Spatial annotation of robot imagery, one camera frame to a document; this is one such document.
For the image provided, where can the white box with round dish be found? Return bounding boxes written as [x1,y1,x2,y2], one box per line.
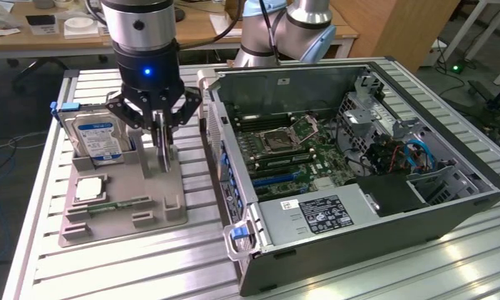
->
[62,17,100,40]

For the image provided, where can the silver CPU chip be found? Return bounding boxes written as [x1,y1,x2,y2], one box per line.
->
[74,178,105,201]

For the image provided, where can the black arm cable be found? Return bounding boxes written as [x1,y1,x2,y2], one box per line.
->
[174,0,282,63]

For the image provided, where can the black RAM stick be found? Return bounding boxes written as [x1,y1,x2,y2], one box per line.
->
[256,151,313,169]

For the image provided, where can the blue wire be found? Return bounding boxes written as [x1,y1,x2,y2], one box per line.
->
[401,140,437,173]

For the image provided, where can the hard disk with blue caddy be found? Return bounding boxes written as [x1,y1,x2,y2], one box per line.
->
[49,99,134,166]

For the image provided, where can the wooden cabinet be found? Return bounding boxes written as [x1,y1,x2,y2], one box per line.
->
[328,0,461,73]

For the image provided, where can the green RAM stick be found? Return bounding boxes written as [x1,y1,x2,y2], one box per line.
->
[86,199,141,215]

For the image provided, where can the red wire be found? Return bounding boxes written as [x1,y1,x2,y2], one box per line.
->
[389,145,405,167]

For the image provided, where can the black air shroud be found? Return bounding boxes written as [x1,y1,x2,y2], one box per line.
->
[354,173,428,218]

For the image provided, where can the green motherboard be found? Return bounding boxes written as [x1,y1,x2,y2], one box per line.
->
[226,102,358,203]

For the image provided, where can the blue expansion slot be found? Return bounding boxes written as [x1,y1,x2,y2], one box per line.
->
[252,170,304,189]

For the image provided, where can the grey power supply unit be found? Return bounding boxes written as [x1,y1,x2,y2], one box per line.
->
[256,184,380,248]

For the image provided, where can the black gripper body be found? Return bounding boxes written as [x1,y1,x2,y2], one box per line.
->
[112,42,185,111]

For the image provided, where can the CPU socket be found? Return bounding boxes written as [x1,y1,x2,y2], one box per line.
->
[261,127,304,154]

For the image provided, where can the long wooden desk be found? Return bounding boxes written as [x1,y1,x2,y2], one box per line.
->
[0,0,358,68]

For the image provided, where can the blue floor cables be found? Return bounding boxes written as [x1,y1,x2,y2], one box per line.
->
[0,131,19,273]

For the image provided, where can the metal disk bay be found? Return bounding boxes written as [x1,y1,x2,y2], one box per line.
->
[405,165,480,204]

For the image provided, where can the black open PC case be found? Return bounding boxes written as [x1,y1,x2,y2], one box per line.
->
[196,61,500,298]

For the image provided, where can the stack of white papers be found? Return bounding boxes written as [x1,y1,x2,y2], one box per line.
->
[209,14,245,38]

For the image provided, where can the white box with black top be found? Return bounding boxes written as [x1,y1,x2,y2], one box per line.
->
[25,14,61,36]

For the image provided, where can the white table frame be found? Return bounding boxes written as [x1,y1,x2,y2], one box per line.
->
[438,0,500,86]

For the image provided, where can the metal drive cage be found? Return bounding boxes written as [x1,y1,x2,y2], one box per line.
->
[336,92,401,151]

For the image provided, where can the grey parts rack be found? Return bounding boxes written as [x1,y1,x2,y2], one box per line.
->
[55,120,189,248]

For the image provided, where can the graphics card with metal bracket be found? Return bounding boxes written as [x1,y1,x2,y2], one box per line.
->
[152,111,172,173]

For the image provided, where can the metal socket cover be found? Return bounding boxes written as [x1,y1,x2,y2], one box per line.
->
[289,114,321,138]

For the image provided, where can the brown cardboard box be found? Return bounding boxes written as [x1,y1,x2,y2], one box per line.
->
[224,0,245,22]

